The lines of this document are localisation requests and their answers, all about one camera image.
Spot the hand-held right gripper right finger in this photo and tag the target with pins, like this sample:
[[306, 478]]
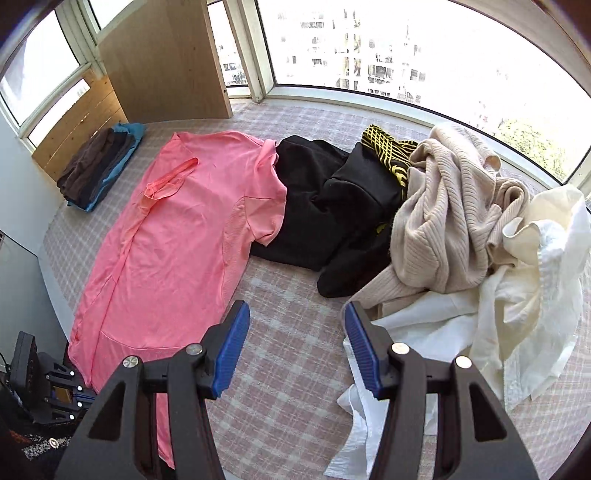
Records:
[[364, 353]]

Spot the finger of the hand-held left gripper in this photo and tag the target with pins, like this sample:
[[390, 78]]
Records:
[[76, 404], [64, 376]]

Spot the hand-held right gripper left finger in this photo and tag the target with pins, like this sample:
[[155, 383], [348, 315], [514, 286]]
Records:
[[228, 355]]

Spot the pink t-shirt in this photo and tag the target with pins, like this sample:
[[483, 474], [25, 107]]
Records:
[[184, 240]]

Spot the stack of folded dark clothes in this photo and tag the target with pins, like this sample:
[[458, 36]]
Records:
[[134, 134]]

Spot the white shirt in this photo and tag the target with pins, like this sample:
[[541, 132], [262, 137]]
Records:
[[415, 323]]

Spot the person's black sweater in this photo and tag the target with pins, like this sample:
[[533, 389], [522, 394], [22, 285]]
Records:
[[18, 452]]

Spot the pink plaid blanket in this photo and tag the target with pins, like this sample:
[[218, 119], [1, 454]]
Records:
[[286, 415]]

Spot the beige knitted sweater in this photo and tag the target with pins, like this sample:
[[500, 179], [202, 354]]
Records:
[[443, 207]]

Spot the cream garment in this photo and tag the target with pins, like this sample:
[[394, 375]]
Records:
[[517, 286]]

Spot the black yellow patterned garment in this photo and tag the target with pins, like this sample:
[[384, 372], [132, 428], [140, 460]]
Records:
[[385, 147]]

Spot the brown folded garment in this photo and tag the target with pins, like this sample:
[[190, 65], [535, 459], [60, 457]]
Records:
[[87, 161]]

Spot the dark folded garment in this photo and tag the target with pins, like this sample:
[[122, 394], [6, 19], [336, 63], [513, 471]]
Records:
[[108, 166]]

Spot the pine plank board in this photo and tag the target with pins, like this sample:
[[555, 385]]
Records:
[[78, 124]]

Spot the green tree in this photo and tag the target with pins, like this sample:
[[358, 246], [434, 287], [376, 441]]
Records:
[[535, 143]]

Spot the light wooden board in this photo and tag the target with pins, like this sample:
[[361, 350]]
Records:
[[166, 60]]

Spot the apartment buildings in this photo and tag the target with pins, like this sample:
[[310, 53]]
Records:
[[369, 46]]

